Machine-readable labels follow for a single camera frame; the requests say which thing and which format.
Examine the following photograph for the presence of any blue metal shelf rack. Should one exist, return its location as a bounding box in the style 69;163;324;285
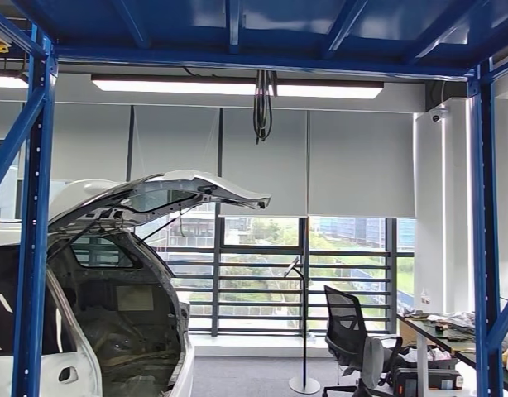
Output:
0;0;508;397

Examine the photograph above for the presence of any white roller blind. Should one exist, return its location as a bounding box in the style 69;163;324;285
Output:
0;101;130;184
308;111;415;219
220;108;308;218
134;107;219;178

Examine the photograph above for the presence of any white car tailgate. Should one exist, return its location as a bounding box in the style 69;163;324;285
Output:
48;170;272;232

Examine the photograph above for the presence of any long ceiling light strip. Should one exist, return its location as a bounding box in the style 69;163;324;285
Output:
91;74;384;100

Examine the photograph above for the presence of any black mesh office chair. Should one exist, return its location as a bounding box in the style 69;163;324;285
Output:
322;285;404;397

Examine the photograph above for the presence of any floor stand with round base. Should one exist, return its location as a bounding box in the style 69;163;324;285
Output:
283;256;321;395

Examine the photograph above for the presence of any grey jacket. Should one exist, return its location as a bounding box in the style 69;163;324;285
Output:
360;335;384;389

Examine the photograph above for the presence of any tan box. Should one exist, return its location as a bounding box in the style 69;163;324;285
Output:
398;320;418;347

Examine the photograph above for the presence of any dark-topped desk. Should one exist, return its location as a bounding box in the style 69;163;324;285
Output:
396;313;508;395

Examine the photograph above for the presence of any black equipment case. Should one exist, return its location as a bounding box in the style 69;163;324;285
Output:
392;368;464;397

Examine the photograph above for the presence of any white car body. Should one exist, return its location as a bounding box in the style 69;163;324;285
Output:
0;180;196;397

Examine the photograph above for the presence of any hanging black cable bundle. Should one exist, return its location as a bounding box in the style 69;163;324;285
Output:
253;69;275;146

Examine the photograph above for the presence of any dark window frame with railing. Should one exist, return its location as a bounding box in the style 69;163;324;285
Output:
125;105;415;337

